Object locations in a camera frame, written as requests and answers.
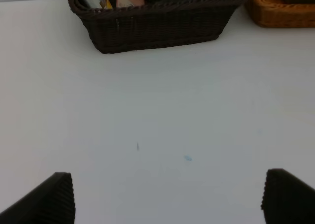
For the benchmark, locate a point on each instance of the dark brown wicker basket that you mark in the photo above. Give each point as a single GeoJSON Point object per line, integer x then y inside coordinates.
{"type": "Point", "coordinates": [156, 24]}

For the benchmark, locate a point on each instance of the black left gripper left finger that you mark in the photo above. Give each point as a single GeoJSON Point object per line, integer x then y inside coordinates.
{"type": "Point", "coordinates": [51, 202]}

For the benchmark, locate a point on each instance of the orange wicker basket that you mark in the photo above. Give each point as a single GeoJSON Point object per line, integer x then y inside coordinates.
{"type": "Point", "coordinates": [278, 14]}

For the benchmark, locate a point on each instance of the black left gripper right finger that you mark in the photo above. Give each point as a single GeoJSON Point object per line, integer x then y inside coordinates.
{"type": "Point", "coordinates": [287, 199]}

